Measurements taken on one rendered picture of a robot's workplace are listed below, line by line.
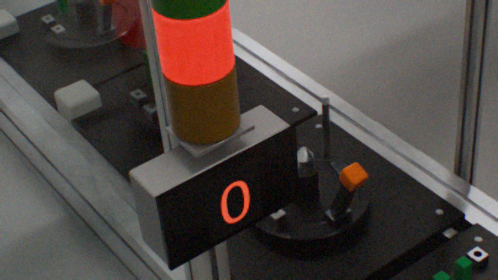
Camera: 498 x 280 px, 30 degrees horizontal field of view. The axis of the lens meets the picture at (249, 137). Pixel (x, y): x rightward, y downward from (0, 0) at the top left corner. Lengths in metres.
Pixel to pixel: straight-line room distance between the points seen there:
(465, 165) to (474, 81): 0.12
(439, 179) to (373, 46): 0.44
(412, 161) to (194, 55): 0.54
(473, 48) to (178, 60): 0.47
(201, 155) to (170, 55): 0.08
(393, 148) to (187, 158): 0.48
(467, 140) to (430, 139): 0.21
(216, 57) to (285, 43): 0.88
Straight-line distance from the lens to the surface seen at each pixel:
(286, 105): 1.18
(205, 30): 0.60
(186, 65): 0.62
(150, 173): 0.67
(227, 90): 0.64
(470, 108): 1.06
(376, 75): 1.42
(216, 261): 0.79
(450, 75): 1.42
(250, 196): 0.70
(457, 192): 1.07
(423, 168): 1.10
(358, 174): 0.92
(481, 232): 1.01
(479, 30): 1.00
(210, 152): 0.68
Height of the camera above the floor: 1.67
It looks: 38 degrees down
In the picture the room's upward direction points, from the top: 5 degrees counter-clockwise
